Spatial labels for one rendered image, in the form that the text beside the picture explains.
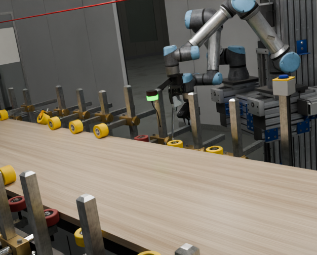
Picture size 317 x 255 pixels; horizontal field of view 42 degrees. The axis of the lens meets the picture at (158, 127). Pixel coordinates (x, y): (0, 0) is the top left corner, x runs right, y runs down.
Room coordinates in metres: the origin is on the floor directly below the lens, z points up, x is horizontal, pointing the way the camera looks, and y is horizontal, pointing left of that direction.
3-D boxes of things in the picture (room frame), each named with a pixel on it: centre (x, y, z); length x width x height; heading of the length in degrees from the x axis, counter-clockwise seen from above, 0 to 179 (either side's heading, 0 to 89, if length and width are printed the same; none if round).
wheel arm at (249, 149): (1.99, -0.39, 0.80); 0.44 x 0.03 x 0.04; 134
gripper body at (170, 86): (2.30, -0.13, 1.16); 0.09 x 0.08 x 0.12; 65
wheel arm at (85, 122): (2.69, 0.33, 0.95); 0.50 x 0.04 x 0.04; 134
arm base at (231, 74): (2.91, -0.61, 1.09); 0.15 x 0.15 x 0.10
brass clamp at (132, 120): (2.47, 0.17, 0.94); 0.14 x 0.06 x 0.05; 44
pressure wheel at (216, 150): (1.85, -0.25, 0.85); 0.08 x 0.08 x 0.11
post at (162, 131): (2.28, -0.02, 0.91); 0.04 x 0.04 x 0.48; 44
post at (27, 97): (3.35, 1.03, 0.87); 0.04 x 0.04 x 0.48; 44
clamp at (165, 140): (2.29, 0.00, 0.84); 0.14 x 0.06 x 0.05; 44
